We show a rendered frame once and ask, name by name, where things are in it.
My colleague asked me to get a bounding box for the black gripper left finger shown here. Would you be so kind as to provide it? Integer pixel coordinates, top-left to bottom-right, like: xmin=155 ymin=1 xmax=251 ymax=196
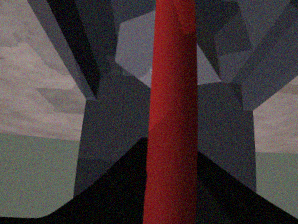
xmin=0 ymin=137 xmax=148 ymax=224

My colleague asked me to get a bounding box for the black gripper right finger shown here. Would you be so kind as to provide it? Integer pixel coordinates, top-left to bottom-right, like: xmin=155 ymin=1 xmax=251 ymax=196
xmin=196 ymin=151 xmax=298 ymax=224

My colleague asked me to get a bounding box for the red peg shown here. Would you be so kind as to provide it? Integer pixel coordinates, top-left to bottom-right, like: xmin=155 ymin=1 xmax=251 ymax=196
xmin=142 ymin=0 xmax=198 ymax=224

